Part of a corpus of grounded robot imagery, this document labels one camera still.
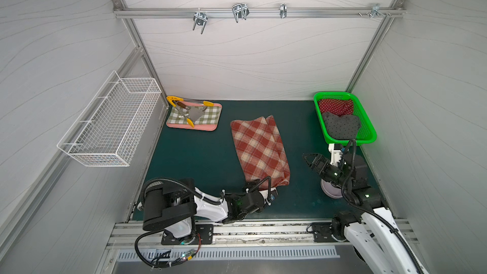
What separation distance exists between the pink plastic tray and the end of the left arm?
1.69 ft

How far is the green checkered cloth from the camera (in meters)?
1.11

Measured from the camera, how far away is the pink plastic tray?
1099 mm
